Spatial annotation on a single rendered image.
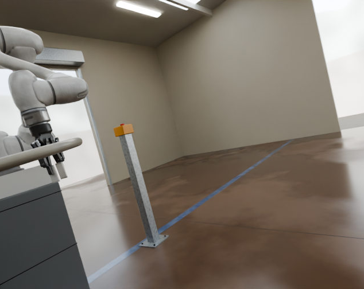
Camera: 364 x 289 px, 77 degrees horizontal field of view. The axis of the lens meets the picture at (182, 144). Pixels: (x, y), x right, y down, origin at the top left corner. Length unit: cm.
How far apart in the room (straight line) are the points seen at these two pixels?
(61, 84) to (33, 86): 11
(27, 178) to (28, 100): 66
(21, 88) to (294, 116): 595
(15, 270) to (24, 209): 30
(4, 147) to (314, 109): 587
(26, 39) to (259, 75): 576
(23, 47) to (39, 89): 54
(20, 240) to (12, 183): 31
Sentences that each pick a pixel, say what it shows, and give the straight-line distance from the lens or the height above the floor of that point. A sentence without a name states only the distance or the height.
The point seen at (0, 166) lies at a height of 93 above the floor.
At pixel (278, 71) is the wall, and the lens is 647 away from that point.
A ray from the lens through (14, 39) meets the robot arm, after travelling 155.
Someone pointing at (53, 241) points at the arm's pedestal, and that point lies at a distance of 162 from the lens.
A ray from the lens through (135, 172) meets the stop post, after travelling 206.
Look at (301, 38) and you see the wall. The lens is 642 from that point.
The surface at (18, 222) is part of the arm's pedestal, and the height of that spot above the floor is 66.
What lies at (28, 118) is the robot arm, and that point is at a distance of 104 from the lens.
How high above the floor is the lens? 91
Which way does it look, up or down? 3 degrees down
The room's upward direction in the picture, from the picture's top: 15 degrees counter-clockwise
